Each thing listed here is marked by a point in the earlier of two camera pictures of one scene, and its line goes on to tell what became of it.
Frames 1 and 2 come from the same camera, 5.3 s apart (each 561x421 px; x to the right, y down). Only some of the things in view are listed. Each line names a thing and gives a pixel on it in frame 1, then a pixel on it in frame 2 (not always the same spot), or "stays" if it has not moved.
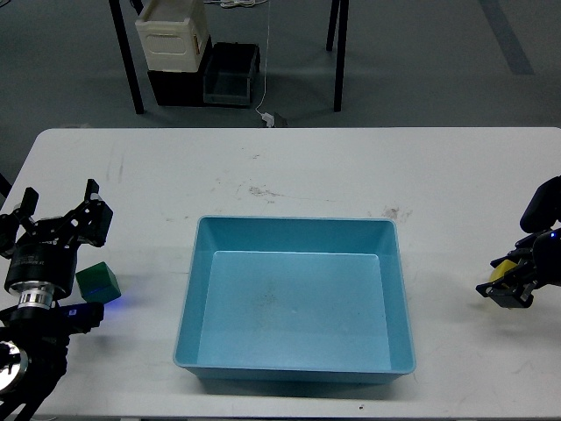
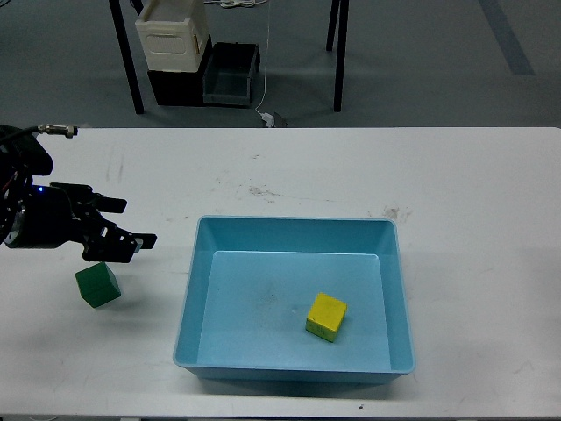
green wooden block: x=98 y=283 stays
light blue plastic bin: x=294 y=301 stays
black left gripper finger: x=88 y=224 to x=105 y=242
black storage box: x=180 y=88 stays
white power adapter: x=269 y=118 stays
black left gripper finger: x=14 y=225 to x=84 y=196
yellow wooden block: x=502 y=267 to x=325 y=317
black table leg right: x=342 y=34 stays
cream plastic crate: x=173 y=34 stays
